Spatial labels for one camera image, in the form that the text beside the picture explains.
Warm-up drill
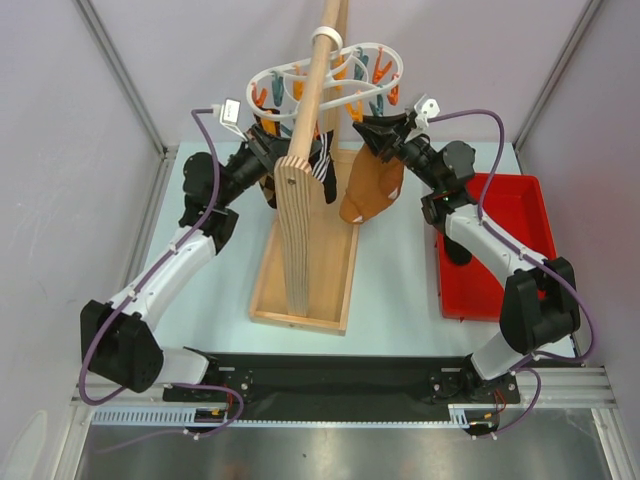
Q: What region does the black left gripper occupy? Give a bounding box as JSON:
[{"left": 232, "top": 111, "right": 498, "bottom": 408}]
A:
[{"left": 216, "top": 125, "right": 321, "bottom": 208}]

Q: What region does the argyle sock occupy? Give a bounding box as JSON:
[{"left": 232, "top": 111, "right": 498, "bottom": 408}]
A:
[{"left": 254, "top": 115, "right": 281, "bottom": 209}]

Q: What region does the brown orange sock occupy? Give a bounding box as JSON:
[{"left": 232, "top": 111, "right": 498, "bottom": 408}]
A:
[{"left": 339, "top": 145, "right": 405, "bottom": 224}]

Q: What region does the black striped sock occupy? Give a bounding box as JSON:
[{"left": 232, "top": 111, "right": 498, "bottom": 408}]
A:
[
  {"left": 443, "top": 236, "right": 473, "bottom": 266},
  {"left": 309, "top": 130, "right": 337, "bottom": 204}
]

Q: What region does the white round clip hanger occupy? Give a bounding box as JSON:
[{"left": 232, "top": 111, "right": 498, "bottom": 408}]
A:
[{"left": 246, "top": 26, "right": 404, "bottom": 122}]

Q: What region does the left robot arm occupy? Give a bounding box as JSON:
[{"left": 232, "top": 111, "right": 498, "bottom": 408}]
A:
[{"left": 80, "top": 125, "right": 290, "bottom": 400}]

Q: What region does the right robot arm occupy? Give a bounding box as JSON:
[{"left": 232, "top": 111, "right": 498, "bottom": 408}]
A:
[{"left": 353, "top": 113, "right": 581, "bottom": 401}]

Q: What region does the wooden rack stand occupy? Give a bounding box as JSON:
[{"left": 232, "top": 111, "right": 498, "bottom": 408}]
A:
[{"left": 249, "top": 1, "right": 358, "bottom": 335}]

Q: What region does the red plastic bin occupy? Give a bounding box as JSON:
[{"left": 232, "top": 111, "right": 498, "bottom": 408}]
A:
[{"left": 432, "top": 170, "right": 560, "bottom": 325}]

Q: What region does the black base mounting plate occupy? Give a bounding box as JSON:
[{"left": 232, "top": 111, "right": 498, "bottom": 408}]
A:
[{"left": 163, "top": 353, "right": 520, "bottom": 423}]

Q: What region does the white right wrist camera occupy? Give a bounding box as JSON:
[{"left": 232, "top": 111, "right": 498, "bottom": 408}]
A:
[{"left": 406, "top": 94, "right": 440, "bottom": 142}]

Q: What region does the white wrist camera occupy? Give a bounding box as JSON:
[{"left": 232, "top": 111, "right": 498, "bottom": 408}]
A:
[
  {"left": 211, "top": 98, "right": 247, "bottom": 141},
  {"left": 406, "top": 94, "right": 440, "bottom": 142}
]

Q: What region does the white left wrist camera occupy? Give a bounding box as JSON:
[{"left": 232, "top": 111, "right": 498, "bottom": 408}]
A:
[{"left": 211, "top": 98, "right": 247, "bottom": 141}]

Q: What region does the aluminium frame rail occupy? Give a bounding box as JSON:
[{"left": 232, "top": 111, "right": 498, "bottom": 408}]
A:
[{"left": 78, "top": 368, "right": 616, "bottom": 434}]

